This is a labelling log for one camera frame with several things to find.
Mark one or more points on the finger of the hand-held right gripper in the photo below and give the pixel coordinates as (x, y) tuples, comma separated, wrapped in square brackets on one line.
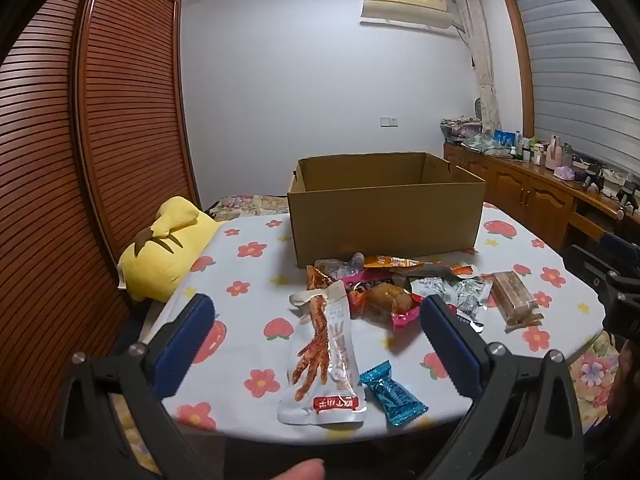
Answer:
[(620, 247), (587, 270)]

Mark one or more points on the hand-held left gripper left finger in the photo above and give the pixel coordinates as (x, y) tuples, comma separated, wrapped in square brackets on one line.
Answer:
[(185, 345)]

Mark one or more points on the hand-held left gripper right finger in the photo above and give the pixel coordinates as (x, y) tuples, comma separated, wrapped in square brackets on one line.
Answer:
[(450, 350)]

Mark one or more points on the pink squid snack packet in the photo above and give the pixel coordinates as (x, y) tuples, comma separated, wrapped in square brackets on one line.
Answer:
[(385, 305)]

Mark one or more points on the white chicken foot snack packet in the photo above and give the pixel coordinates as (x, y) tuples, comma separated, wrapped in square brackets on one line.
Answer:
[(320, 360)]

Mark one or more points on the brown cardboard box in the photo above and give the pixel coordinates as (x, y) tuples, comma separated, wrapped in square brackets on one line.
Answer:
[(385, 220)]

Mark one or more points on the person's right hand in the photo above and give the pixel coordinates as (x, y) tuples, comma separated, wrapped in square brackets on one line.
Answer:
[(625, 375)]

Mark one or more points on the person's left hand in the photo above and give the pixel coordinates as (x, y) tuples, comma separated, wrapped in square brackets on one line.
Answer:
[(300, 471)]

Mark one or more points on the clear snack packet red label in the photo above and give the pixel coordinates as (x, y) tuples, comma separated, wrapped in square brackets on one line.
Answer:
[(472, 302)]

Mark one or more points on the clear silver snack packet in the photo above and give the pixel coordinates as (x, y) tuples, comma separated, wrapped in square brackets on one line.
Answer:
[(432, 290)]

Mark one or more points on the blue candy packet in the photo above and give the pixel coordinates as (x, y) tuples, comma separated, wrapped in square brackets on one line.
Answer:
[(395, 395)]

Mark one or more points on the brown cake bar packet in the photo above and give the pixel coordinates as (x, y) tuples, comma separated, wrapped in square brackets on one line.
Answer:
[(515, 300)]

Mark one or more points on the orange and white snack packet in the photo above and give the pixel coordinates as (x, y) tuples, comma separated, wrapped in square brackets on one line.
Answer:
[(457, 270)]

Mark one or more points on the yellow plush toy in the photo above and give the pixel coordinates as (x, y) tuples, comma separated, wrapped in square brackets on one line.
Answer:
[(165, 255)]

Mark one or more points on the purple cloth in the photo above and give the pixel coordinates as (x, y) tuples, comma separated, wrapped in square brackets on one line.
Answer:
[(565, 173)]

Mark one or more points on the wooden sideboard cabinet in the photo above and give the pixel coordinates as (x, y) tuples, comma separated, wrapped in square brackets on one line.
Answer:
[(520, 190)]

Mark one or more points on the pink bottle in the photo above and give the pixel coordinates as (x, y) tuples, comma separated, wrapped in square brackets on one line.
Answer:
[(554, 152)]

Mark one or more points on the clear white snack packet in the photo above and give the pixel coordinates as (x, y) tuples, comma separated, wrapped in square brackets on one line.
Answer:
[(337, 266)]

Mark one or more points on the brown shiny snack packet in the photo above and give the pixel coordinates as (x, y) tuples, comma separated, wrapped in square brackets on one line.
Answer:
[(320, 278)]

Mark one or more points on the floral quilt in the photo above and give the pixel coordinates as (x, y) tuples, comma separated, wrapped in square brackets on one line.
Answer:
[(240, 206)]

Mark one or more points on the grey window blind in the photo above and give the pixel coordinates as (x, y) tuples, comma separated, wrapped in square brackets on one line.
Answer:
[(580, 70)]

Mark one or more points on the small desk fan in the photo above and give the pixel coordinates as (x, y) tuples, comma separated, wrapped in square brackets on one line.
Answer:
[(479, 109)]

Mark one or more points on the wooden louvered wardrobe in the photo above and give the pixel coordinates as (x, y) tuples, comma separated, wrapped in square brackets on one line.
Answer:
[(75, 160)]

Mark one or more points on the patterned curtain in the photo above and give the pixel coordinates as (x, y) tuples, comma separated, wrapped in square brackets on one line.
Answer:
[(482, 60)]

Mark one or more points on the white wall switch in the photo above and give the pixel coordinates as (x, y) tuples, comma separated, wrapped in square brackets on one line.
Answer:
[(389, 121)]

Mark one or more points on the wall air conditioner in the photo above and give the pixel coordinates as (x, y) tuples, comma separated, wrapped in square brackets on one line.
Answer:
[(405, 2)]

